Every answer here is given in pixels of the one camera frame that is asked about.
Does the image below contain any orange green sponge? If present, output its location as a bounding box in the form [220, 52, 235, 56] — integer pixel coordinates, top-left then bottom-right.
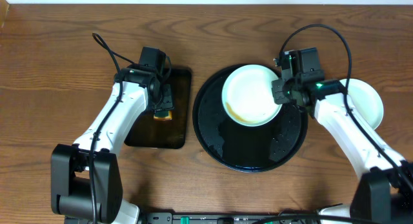
[154, 110, 172, 121]

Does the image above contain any mint green plate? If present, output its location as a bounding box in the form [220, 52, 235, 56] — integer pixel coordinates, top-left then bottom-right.
[221, 65, 282, 127]
[348, 79, 384, 130]

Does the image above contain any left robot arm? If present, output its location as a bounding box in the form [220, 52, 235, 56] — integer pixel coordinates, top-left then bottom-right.
[51, 46, 173, 223]

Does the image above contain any black round tray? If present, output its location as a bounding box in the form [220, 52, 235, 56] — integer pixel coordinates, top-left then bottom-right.
[192, 64, 308, 172]

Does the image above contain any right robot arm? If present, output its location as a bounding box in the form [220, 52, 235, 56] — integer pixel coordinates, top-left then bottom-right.
[272, 48, 412, 223]

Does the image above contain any black rectangular water tray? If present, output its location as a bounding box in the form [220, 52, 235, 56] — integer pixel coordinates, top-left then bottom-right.
[125, 66, 192, 149]

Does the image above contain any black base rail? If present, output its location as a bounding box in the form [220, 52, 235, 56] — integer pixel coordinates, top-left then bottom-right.
[63, 211, 327, 224]

